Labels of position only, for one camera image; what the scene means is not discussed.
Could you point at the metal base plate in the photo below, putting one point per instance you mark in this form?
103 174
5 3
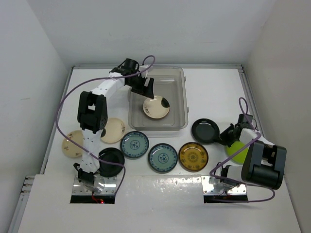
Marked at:
103 186
212 187

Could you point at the yellow patterned plate near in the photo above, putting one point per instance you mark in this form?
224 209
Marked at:
193 157

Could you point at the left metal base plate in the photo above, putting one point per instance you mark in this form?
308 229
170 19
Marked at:
103 186

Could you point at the teal patterned plate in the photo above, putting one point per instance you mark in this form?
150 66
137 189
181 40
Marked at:
162 158
134 144

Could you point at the clear plastic bin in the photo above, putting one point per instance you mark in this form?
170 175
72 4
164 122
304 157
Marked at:
169 82

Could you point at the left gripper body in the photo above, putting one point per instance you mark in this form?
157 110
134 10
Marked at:
136 80

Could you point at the teal patterned plate right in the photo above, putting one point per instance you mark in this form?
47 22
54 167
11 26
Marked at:
162 158

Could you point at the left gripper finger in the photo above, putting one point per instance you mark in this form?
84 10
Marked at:
137 91
148 90

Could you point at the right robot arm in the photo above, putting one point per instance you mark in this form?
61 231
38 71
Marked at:
263 162

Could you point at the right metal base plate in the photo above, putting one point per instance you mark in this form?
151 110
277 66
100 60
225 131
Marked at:
212 187

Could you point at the black plate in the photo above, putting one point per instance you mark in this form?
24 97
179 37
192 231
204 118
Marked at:
205 131
112 155

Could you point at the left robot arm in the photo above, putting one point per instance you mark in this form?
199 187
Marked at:
92 110

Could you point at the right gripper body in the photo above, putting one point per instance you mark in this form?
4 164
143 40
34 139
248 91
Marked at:
226 136

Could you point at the cream plate near left edge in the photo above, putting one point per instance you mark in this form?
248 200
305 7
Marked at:
71 150

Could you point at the teal patterned plate left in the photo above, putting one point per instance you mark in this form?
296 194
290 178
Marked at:
134 144

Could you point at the cream plate green patch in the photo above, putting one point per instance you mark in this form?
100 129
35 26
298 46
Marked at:
114 130
156 108

